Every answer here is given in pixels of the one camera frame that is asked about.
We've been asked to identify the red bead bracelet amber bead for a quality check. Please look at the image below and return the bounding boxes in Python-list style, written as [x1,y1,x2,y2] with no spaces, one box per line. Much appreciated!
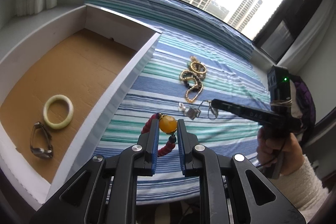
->
[141,113,177,157]

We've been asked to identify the silver pendant key chain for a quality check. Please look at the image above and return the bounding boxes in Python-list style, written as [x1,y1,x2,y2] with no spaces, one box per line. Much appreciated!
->
[183,99,219,121]

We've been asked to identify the pearl earrings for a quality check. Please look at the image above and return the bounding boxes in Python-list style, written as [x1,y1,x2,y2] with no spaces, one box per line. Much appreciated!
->
[178,102,186,112]

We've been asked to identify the gold pearl bead necklace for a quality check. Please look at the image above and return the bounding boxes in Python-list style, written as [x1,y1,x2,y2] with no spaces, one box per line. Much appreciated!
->
[179,69,204,104]

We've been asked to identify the gold bangle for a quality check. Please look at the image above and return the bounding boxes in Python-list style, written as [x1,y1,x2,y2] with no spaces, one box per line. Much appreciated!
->
[190,61,207,75]

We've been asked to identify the pale green jade bangle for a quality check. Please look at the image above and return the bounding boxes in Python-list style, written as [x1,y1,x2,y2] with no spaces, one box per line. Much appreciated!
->
[43,94,74,130]

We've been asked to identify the dark wristwatch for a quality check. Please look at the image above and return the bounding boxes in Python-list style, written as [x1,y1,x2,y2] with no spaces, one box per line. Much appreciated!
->
[30,122,54,160]

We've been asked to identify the white sleeve right forearm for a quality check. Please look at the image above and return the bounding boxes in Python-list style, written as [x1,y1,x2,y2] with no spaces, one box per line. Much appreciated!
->
[270,155,329,222]

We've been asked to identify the person's right hand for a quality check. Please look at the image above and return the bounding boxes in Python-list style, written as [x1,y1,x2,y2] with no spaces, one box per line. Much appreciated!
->
[256,127,305,176]

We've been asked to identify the purple cloth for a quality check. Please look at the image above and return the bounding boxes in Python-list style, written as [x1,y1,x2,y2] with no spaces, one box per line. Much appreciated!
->
[289,74,316,134]

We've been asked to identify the white curtain right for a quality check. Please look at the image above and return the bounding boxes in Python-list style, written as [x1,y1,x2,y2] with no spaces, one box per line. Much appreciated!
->
[277,0,335,74]

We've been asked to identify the blue green striped bedsheet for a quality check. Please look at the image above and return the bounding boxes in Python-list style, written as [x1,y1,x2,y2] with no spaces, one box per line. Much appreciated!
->
[85,0,272,205]

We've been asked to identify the white cardboard box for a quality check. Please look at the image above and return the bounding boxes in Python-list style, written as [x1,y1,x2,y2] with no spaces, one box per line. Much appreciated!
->
[1,5,161,209]

